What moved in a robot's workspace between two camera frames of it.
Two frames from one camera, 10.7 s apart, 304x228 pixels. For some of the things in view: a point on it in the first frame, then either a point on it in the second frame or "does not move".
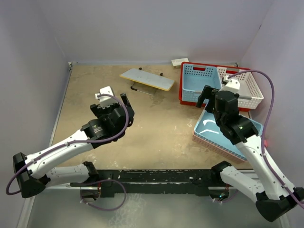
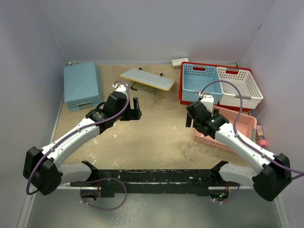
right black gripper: [206, 94] -> [188, 121]
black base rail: [115, 182] does not move
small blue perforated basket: [195, 77] does not move
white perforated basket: [250, 96] does not move
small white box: [176, 63] does not move
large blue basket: [207, 128] -> [80, 86]
